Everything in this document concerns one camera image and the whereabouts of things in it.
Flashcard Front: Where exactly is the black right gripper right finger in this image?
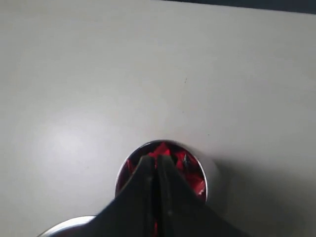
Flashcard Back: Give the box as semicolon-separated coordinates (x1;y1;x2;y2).
157;156;247;237

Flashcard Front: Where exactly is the shiny steel cup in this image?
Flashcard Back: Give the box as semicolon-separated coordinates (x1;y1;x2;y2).
116;139;209;202

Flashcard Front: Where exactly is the round steel bowl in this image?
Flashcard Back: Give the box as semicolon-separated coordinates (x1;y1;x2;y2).
38;216;95;237

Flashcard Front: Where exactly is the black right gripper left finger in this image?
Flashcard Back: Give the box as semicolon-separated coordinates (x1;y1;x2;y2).
73;156;155;237

